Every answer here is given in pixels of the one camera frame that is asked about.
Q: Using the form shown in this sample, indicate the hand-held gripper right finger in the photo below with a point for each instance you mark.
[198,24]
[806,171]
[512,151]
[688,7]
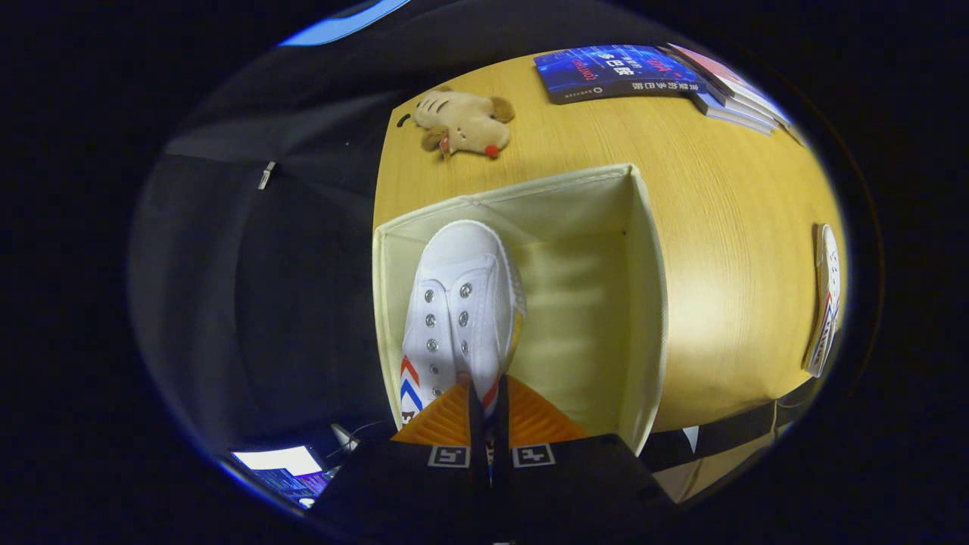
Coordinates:
[560,484]

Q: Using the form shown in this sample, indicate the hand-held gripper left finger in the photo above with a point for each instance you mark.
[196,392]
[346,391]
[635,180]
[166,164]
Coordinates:
[424,484]

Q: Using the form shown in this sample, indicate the cream fabric storage box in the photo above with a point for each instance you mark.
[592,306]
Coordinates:
[583,303]

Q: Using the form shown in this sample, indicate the white canvas shoe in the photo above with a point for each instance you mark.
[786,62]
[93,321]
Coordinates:
[462,303]
[827,303]

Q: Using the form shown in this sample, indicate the lit computer monitor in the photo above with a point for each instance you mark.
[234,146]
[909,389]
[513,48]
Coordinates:
[284,465]

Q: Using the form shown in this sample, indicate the silver clip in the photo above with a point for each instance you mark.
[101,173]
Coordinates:
[266,175]

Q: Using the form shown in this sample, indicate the beige plush reindeer toy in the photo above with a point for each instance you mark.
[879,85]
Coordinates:
[465,121]

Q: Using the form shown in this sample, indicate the pale blue book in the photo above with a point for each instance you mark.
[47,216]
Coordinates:
[730,119]

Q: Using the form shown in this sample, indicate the dark blue book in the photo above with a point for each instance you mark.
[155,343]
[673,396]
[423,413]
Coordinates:
[617,72]

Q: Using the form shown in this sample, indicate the grey book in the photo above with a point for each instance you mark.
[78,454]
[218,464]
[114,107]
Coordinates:
[746,110]

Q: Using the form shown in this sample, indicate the pink cover book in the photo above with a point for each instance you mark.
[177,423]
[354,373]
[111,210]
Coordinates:
[730,79]

